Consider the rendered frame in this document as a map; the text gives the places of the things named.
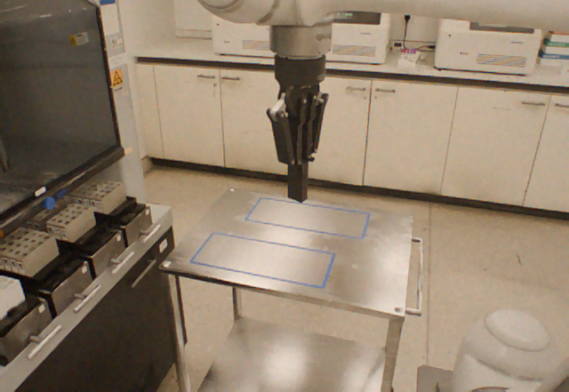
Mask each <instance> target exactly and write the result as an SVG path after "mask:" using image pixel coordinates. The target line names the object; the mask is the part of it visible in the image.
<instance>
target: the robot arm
mask: <svg viewBox="0 0 569 392"><path fill-rule="evenodd" d="M197 1H198V2H199V3H200V4H201V5H202V6H203V7H204V8H205V9H206V10H207V11H208V12H209V13H211V14H214V15H216V16H218V17H220V18H222V19H224V20H228V21H231V22H234V23H255V24H256V25H257V26H268V48H269V49H270V50H271V51H272V52H273V53H276V54H274V78H275V79H276V81H278V82H279V84H280V90H279V94H278V97H277V98H278V103H277V104H276V105H275V106H274V107H273V108H267V110H266V115H267V117H268V119H269V121H270V123H271V128H272V133H273V138H274V142H275V148H276V153H277V158H278V162H279V163H282V164H287V165H288V197H289V199H292V200H293V201H296V202H298V203H301V204H302V203H304V202H305V201H307V200H308V173H309V162H311V163H313V162H314V160H315V158H314V157H312V156H311V155H312V154H315V153H316V152H317V147H318V142H319V137H320V132H321V127H322V122H323V116H324V111H325V105H326V102H327V101H328V98H329V95H328V94H327V93H323V92H320V86H319V84H321V83H322V81H323V80H324V79H325V60H326V55H325V53H328V52H329V51H330V50H331V48H332V30H333V12H334V11H342V12H343V11H349V12H378V13H390V14H402V15H413V16H424V17H431V18H434V19H445V20H464V21H473V22H483V23H490V24H493V25H502V26H511V27H521V28H537V29H539V30H548V31H555V32H562V33H566V34H569V0H197ZM311 143H312V145H311ZM436 389H437V392H569V357H567V358H566V360H564V362H563V363H561V361H560V357H559V354H558V350H557V346H556V342H555V341H554V338H553V336H552V335H551V333H550V332H549V330H548V329H547V328H546V326H544V324H542V323H541V322H539V321H538V320H537V319H535V318H534V317H533V316H530V315H528V314H526V313H525V312H522V311H519V310H515V309H501V310H496V311H492V312H488V313H486V314H484V315H482V316H480V318H479V319H478V320H477V321H476V322H475V323H473V324H472V325H471V326H470V327H469V329H468V330H467V332H466V333H465V335H464V338H463V340H462V341H461V344H460V346H459V349H458V353H457V356H456V359H455V363H454V367H453V375H452V380H448V379H446V378H443V379H440V380H438V381H437V384H436Z"/></svg>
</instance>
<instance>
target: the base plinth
mask: <svg viewBox="0 0 569 392"><path fill-rule="evenodd" d="M151 158H152V162H153V164H157V165H163V166H170V167H177V168H183V169H190V170H197V171H203V172H216V173H222V174H230V175H236V176H244V177H250V178H256V179H264V180H277V181H283V182H288V175H285V174H278V173H271V172H257V171H250V170H243V169H237V168H229V167H226V166H225V167H222V166H215V165H209V164H196V163H190V162H182V161H176V160H170V159H162V158H154V157H151ZM308 185H310V186H316V187H322V188H336V189H343V190H349V191H356V192H363V193H369V194H376V195H383V196H395V197H402V198H408V199H415V200H421V201H429V202H435V203H441V204H454V205H461V206H468V207H474V208H481V209H487V210H493V211H500V212H513V213H519V214H524V215H532V216H538V217H544V218H551V219H557V220H569V212H560V211H552V210H546V209H540V208H532V207H525V206H522V205H514V204H502V203H495V202H489V201H483V200H476V199H469V198H462V197H456V196H443V195H440V194H439V195H436V194H429V193H422V192H415V191H408V190H401V189H394V188H381V187H374V186H367V185H364V184H363V185H362V186H361V185H355V184H348V183H342V182H336V181H330V180H318V179H311V178H308Z"/></svg>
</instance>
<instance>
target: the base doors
mask: <svg viewBox="0 0 569 392"><path fill-rule="evenodd" d="M135 68H136V75H137V81H138V87H139V94H140V105H141V112H142V119H143V125H144V132H145V139H146V145H147V151H148V157H154V158H162V159H170V160H176V161H182V162H190V163H196V164H209V165H215V166H222V167H225V166H226V167H229V168H237V169H243V170H250V171H257V172H271V173H278V174H285V175H288V165H287V164H282V163H279V162H278V158H277V153H276V148H275V142H274V138H273V133H272V128H271V123H270V121H269V119H268V117H267V115H266V110H267V108H273V107H274V106H275V105H276V104H277V103H278V98H277V97H278V94H279V90H280V84H279V82H278V81H276V79H275V78H274V72H264V71H251V70H238V69H225V68H190V67H178V66H166V65H151V64H139V63H136V64H135ZM200 75H202V76H211V77H213V76H215V79H211V78H202V77H196V76H200ZM224 76H226V77H234V78H238V77H240V78H239V80H233V79H229V80H222V78H224ZM182 81H189V82H193V84H183V83H182ZM215 84H217V85H218V86H217V87H215V90H216V95H215V98H213V97H212V90H213V89H214V85H215ZM250 84H251V85H252V86H256V85H258V86H259V87H260V89H253V88H245V86H246V85H250ZM319 86H320V92H323V93H333V94H340V95H341V96H340V97H333V96H329V98H328V101H327V102H326V105H325V111H324V116H323V122H322V127H321V132H320V137H319V142H318V147H317V152H316V153H315V154H312V155H311V156H312V157H314V158H315V160H314V162H313V163H311V162H309V173H308V178H311V179H318V180H330V181H336V182H342V183H348V184H355V185H361V186H362V185H363V176H364V185H367V186H374V187H381V188H394V189H401V190H408V191H415V192H422V193H429V194H436V195H439V192H440V195H443V196H456V197H462V198H469V199H476V200H483V201H489V202H495V203H502V204H514V205H522V206H525V207H532V208H540V209H546V210H552V211H560V212H569V108H559V107H556V103H557V104H558V105H562V106H569V96H560V95H550V94H540V93H538V92H515V91H504V90H492V89H479V88H468V87H460V86H459V89H458V86H455V85H442V84H417V83H405V82H392V81H379V80H373V85H372V80H361V79H349V78H338V77H337V76H325V79H324V80H323V81H322V83H321V84H319ZM349 86H350V88H359V89H363V88H365V89H366V91H358V90H347V89H346V87H349ZM371 87H372V95H371ZM377 88H379V89H380V90H389V91H392V90H393V89H394V90H395V91H396V92H376V91H375V89H376V90H377ZM457 91H458V94H457ZM364 96H365V97H366V100H364ZM370 96H371V105H370ZM374 96H377V100H375V99H374ZM456 96H457V99H456ZM550 96H551V97H550ZM522 100H524V101H526V102H537V103H540V102H541V101H542V103H545V106H543V105H534V104H522V103H521V101H522ZM455 101H456V105H455ZM369 106H370V115H369ZM454 107H455V110H454ZM491 107H497V108H513V112H512V111H502V110H493V109H491ZM546 111H547V112H546ZM453 112H454V114H453ZM368 117H369V124H368ZM543 121H544V122H543ZM452 122H453V125H452ZM367 126H368V134H367ZM451 127H452V130H451ZM450 132H451V135H450ZM366 136H367V145H366ZM449 137H450V139H449ZM448 142H449V145H448ZM538 144H539V145H538ZM365 147H366V155H365ZM447 147H448V150H447ZM536 150H537V151H536ZM446 152H447V154H446ZM445 158H446V160H445ZM364 167H365V175H364ZM444 168H445V169H444ZM443 173H444V175H443ZM529 176H530V177H529ZM442 177H443V179H442ZM441 182H442V185H441ZM527 182H528V183H527ZM440 188H441V189H440ZM523 198H524V200H523Z"/></svg>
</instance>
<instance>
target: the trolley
mask: <svg viewBox="0 0 569 392"><path fill-rule="evenodd" d="M412 242H414V243H420V257H419V274H418V290H417V307H416V308H408V307H407V306H406V301H407V290H408V279H409V268H410V258H411V247H412ZM424 243H425V239H424V238H422V237H417V236H413V214H410V213H403V212H392V211H386V210H380V209H373V208H367V207H361V206H354V205H349V204H337V203H331V202H324V201H317V200H311V198H308V200H307V201H305V202H304V203H302V204H301V203H298V202H296V201H293V200H292V199H289V197H288V195H281V194H274V193H268V192H262V191H256V190H250V189H243V188H232V187H228V188H227V189H226V190H225V192H223V193H222V194H221V195H220V196H219V197H218V198H217V201H216V202H215V203H214V204H213V205H212V206H211V207H210V209H209V210H208V211H207V212H206V213H205V214H204V215H203V217H202V218H201V219H200V220H199V221H198V222H197V223H196V225H195V226H194V227H193V228H192V229H191V230H190V231H189V232H188V233H187V234H186V235H185V236H184V237H183V238H182V239H181V241H180V242H179V243H178V244H177V245H176V246H175V247H174V249H173V250H172V251H171V252H170V253H169V254H168V255H167V257H166V258H165V259H164V260H163V261H162V262H161V263H160V265H159V266H158V268H159V272H161V277H162V283H163V289H164V301H165V307H166V314H167V315H168V319H169V325H170V332H171V338H172V350H173V356H174V362H175V368H176V374H177V381H178V386H179V392H190V388H189V381H188V368H187V361H186V354H185V348H184V340H183V333H182V326H181V320H180V312H179V306H178V300H177V292H176V285H175V278H174V275H176V276H184V277H188V278H192V279H193V280H197V281H201V282H206V283H211V284H218V285H223V286H227V287H232V292H233V308H234V325H233V327H232V329H231V331H230V332H229V334H228V337H227V338H226V340H225V341H224V343H223V345H222V347H221V349H220V351H219V353H218V354H217V356H216V357H215V359H214V360H213V362H212V365H211V367H210V369H209V370H208V372H207V374H206V375H205V377H204V379H203V381H202V383H201V385H200V387H199V389H198V390H197V392H395V390H394V387H393V386H392V383H393V378H394V372H395V367H396V361H397V351H398V345H399V340H400V333H401V328H402V323H403V322H404V321H405V314H407V315H413V316H421V315H422V291H423V267H424ZM241 290H245V291H249V292H257V293H261V294H266V295H270V296H275V297H279V298H284V299H288V300H297V301H300V302H305V303H309V304H314V305H318V306H322V307H327V308H335V309H339V310H344V311H348V312H352V313H357V314H361V315H367V316H374V317H376V316H378V317H383V318H387V319H389V324H388V330H387V337H386V343H385V348H384V347H380V346H375V345H372V344H367V343H363V342H360V341H359V342H355V341H352V340H344V339H340V338H336V337H332V336H328V335H324V334H320V333H316V332H309V331H304V330H301V329H296V328H292V327H288V326H284V325H281V324H272V323H268V322H264V321H260V320H256V319H251V318H248V317H244V316H242V307H241Z"/></svg>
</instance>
